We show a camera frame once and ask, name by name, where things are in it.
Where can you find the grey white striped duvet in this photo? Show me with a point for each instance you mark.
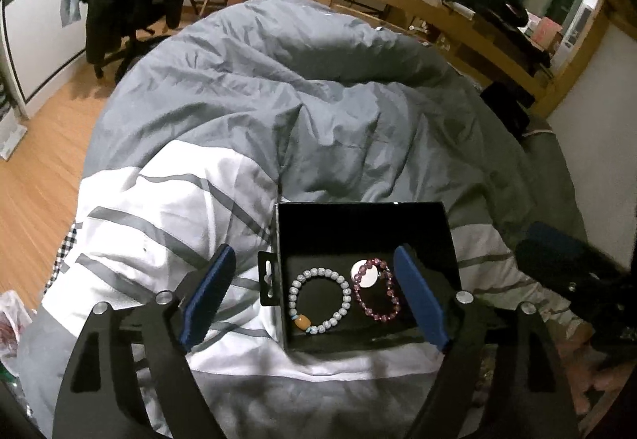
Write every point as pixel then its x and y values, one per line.
pixel 298 95

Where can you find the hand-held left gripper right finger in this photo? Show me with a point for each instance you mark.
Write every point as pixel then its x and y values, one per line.
pixel 420 299

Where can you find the white cardboard box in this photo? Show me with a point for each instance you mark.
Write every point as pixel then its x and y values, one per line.
pixel 10 135

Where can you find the pink box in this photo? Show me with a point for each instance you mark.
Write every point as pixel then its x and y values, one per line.
pixel 547 28

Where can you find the black jewelry box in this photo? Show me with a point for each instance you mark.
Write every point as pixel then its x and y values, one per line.
pixel 348 230

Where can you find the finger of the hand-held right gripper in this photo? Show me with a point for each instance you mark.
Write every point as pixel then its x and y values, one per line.
pixel 550 242

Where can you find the white round disc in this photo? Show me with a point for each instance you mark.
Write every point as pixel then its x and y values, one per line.
pixel 366 277

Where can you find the clear plastic bag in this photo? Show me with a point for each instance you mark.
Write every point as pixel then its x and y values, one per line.
pixel 12 319

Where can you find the black office chair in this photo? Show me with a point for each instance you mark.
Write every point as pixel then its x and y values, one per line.
pixel 132 41

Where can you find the white wardrobe dark stripes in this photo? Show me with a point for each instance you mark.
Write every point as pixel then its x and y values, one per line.
pixel 40 21

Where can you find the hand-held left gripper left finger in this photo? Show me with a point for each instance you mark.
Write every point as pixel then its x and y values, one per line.
pixel 209 294

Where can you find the checkered cloth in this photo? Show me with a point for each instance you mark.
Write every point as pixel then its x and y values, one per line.
pixel 62 250

